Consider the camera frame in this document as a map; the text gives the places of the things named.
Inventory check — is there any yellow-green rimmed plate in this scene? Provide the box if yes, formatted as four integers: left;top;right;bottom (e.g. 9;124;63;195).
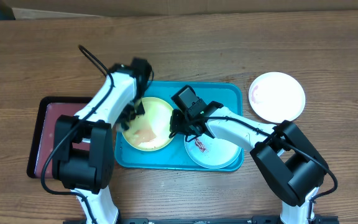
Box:
123;97;173;151

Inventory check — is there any light blue rimmed plate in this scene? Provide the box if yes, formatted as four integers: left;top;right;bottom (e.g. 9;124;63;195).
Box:
185;134;242;169

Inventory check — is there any white plate with red stain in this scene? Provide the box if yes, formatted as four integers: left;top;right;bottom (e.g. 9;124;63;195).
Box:
248;72;306;123

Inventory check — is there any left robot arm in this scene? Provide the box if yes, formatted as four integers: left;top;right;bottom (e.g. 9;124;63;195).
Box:
45;58;154;223

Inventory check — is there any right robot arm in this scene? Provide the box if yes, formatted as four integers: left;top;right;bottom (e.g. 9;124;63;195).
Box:
170;100;329;223

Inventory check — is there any black tray with red liner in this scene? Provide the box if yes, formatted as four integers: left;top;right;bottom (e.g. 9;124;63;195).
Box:
27;96;91;179

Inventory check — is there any cardboard panel at back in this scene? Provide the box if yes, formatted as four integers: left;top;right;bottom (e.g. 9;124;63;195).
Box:
0;0;358;17

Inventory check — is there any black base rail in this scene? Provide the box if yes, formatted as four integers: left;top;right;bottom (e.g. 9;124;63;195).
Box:
62;215;340;224

